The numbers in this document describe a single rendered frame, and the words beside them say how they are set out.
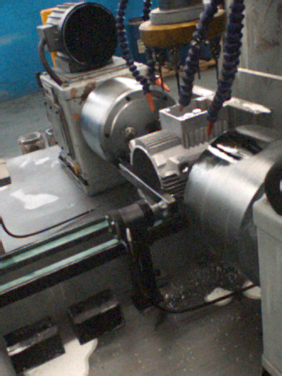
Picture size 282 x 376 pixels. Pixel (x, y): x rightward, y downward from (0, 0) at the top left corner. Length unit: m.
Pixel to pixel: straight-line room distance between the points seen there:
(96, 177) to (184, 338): 0.70
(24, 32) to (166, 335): 5.87
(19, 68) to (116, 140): 5.44
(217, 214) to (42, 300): 0.43
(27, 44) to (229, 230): 5.99
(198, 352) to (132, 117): 0.61
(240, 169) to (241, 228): 0.09
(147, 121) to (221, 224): 0.56
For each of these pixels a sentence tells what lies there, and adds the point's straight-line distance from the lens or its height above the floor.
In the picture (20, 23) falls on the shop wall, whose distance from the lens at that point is 6.53.
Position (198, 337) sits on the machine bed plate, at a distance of 0.91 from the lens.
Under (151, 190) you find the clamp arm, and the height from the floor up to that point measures 1.03.
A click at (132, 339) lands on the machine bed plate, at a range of 0.93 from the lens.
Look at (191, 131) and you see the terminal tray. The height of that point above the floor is 1.11.
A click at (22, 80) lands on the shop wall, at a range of 6.60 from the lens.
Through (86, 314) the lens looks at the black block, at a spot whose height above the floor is 0.86.
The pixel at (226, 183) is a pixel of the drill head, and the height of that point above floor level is 1.12.
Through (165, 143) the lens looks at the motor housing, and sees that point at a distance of 0.96.
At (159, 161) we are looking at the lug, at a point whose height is 1.08.
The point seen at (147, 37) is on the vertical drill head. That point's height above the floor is 1.32.
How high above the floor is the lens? 1.46
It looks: 27 degrees down
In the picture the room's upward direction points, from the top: 11 degrees counter-clockwise
